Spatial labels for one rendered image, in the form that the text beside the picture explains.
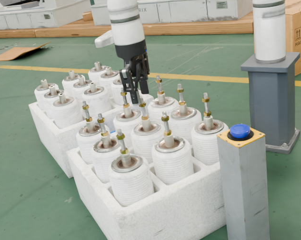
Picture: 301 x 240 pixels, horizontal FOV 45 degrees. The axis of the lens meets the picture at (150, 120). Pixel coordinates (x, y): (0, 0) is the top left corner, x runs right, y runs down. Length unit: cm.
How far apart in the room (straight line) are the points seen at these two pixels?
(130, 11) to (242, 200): 48
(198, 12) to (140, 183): 226
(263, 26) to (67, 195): 81
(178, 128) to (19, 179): 69
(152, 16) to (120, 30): 234
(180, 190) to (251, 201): 16
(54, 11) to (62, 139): 284
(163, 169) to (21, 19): 373
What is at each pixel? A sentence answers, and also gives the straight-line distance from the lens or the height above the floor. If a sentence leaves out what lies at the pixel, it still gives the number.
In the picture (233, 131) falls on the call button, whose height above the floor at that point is 33.
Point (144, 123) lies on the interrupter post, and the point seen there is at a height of 27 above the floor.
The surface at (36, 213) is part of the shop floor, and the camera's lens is 125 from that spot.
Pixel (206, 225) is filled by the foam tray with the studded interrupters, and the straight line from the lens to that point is 98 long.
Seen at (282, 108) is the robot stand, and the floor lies 16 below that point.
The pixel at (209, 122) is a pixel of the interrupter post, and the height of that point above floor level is 27.
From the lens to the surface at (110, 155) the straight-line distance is 92.
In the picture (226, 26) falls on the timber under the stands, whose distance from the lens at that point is 282.
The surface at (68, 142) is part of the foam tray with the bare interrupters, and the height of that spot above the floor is 13.
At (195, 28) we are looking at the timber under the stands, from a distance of 293.
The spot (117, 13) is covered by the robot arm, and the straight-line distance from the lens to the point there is 86.
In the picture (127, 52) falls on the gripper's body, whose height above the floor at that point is 48.
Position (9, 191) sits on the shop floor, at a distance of 142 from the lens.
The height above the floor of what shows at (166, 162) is 23.
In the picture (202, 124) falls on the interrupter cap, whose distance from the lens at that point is 96.
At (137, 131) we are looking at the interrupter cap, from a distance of 98.
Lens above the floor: 69
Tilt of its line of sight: 25 degrees down
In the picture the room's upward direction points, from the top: 11 degrees counter-clockwise
